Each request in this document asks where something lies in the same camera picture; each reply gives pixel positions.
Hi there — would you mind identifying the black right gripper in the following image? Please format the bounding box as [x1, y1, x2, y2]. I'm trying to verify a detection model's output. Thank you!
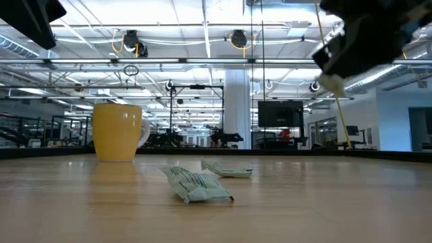
[311, 0, 432, 78]

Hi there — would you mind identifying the small black desk monitor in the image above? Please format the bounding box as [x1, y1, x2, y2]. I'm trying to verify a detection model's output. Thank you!
[345, 125, 367, 146]

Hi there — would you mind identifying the black monitor screen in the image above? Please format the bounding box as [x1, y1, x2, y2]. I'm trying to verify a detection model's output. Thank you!
[258, 100, 304, 128]

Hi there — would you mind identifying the white building column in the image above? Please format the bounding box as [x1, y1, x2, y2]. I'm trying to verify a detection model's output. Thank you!
[223, 69, 252, 150]

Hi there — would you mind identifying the long ceiling light strip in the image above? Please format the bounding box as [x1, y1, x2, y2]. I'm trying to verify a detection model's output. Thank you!
[0, 57, 432, 65]

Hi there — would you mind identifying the yellow hanging cable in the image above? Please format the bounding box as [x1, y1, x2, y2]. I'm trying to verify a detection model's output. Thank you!
[313, 0, 353, 150]

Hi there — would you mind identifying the black hanging cable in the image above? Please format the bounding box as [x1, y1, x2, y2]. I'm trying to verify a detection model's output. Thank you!
[260, 0, 267, 150]
[250, 0, 254, 150]

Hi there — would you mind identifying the black ceiling cord reel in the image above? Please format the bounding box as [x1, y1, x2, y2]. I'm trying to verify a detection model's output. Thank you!
[230, 29, 248, 49]
[122, 29, 149, 59]

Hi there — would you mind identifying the black looped ceiling cable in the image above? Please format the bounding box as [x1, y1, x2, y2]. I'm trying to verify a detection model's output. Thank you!
[123, 64, 140, 77]

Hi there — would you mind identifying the yellow mug with white handle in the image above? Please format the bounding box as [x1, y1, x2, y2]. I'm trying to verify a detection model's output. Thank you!
[92, 103, 151, 163]

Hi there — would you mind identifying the black table frame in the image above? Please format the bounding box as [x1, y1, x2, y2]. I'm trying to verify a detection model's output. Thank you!
[0, 146, 432, 163]

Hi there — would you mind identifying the black metal frame rig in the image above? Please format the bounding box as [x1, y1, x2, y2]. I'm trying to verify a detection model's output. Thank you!
[169, 84, 225, 136]

